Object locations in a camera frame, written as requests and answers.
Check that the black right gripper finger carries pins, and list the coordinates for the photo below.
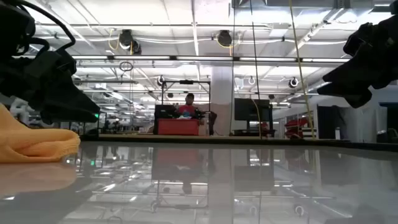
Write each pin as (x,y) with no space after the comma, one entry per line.
(357,73)
(357,93)

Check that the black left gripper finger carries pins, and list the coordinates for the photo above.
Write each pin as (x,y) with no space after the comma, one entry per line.
(68,116)
(74,96)

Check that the orange towel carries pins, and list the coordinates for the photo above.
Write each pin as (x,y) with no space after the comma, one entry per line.
(31,143)

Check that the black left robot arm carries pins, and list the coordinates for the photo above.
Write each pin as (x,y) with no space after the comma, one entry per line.
(14,25)

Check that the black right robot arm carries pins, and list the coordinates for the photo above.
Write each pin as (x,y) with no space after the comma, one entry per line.
(395,7)

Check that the white robot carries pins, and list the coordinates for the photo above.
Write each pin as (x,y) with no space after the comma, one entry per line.
(19,109)

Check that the black partition panel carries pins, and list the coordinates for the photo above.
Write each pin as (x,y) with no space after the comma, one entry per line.
(328,123)

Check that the small black monitor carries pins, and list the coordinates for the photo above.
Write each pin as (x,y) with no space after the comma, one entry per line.
(163,111)

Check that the large black screen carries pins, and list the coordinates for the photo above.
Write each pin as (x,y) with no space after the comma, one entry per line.
(252,109)

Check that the red table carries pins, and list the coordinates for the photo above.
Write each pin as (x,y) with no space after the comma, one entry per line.
(178,127)

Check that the person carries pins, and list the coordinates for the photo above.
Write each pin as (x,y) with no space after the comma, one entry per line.
(187,109)

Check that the long ceiling light bar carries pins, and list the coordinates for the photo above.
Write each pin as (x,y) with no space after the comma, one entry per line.
(202,58)

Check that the white square pillar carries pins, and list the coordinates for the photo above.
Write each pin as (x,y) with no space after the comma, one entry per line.
(222,87)

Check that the black metal frame rig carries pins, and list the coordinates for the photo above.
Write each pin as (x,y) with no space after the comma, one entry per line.
(186,82)

